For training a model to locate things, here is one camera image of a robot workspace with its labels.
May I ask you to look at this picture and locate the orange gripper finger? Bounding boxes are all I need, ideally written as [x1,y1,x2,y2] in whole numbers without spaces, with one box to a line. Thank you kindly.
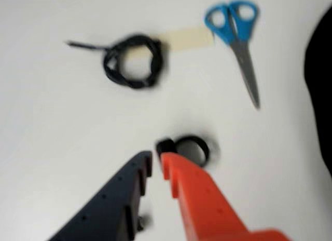
[160,151,294,241]

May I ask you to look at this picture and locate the navy gripper finger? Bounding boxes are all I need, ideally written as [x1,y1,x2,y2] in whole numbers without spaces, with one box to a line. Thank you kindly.
[47,150,154,241]

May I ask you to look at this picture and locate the black fabric bag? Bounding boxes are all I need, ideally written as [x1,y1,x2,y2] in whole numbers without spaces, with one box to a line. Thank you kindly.
[303,4,332,180]

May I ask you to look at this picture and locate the long masking tape strip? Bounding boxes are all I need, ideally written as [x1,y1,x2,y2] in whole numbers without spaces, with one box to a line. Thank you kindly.
[129,25,216,60]

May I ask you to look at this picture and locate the black plastic ring clamp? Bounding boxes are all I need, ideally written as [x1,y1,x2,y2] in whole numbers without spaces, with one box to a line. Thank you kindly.
[155,135,211,169]

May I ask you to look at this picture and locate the coiled black USB cable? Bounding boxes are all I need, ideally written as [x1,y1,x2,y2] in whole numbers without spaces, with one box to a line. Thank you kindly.
[65,34,166,91]

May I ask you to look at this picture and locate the blue handled scissors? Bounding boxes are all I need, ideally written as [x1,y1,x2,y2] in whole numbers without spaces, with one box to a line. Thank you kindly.
[204,0,261,110]

